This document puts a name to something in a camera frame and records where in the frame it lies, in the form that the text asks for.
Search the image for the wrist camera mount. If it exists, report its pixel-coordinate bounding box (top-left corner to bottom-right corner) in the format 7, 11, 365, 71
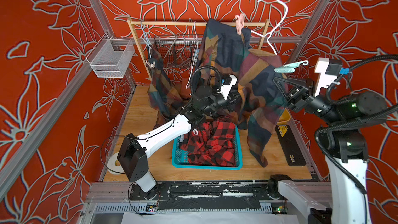
220, 75, 237, 100
314, 58, 343, 97

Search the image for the dark plaid shirt left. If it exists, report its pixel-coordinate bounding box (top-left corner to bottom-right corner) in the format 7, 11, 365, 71
147, 49, 184, 129

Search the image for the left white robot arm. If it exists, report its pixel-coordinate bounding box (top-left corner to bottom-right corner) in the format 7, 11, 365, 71
117, 66, 241, 193

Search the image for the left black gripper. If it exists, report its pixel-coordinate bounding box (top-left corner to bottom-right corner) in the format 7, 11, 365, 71
201, 90, 247, 117

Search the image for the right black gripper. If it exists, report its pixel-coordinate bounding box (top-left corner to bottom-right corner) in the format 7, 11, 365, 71
273, 81, 343, 132

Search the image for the red black plaid shirt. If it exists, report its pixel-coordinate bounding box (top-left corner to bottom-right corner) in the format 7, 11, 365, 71
179, 116, 236, 167

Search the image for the black wire basket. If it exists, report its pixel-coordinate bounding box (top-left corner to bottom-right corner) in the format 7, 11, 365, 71
154, 34, 201, 68

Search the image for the white wire basket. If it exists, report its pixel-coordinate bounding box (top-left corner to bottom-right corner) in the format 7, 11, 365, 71
86, 33, 135, 78

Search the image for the wooden clothes rack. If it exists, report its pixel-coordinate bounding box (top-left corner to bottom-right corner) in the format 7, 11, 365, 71
127, 18, 270, 81

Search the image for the yellow plastic tray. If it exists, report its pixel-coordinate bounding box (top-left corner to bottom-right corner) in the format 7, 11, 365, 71
277, 108, 291, 124

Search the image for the white tape roll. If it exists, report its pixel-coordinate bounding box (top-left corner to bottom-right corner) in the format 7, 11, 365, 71
106, 152, 125, 175

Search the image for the black box with label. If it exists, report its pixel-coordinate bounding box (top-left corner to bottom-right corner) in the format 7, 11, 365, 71
275, 125, 306, 167

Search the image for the red tool case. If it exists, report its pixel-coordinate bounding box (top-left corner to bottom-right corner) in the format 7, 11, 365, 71
180, 78, 191, 99

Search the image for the white wire hanger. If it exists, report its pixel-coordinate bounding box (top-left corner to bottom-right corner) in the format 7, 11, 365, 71
188, 21, 199, 82

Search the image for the teal plastic basket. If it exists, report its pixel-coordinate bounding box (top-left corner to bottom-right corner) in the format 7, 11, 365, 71
172, 125, 243, 171

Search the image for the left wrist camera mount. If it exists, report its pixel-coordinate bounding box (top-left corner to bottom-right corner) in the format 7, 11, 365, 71
220, 75, 237, 100

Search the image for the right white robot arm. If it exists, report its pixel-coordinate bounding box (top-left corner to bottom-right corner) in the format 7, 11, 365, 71
266, 55, 398, 224

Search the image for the dark multicolour plaid shirt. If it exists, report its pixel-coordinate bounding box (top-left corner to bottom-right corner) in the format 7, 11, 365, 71
190, 19, 287, 167

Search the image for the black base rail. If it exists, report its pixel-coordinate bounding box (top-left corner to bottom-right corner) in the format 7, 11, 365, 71
127, 180, 288, 214

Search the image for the mint clothespin shirt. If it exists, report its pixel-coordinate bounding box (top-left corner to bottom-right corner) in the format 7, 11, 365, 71
274, 60, 309, 73

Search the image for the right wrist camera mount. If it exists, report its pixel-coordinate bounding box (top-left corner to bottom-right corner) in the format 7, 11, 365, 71
314, 58, 343, 97

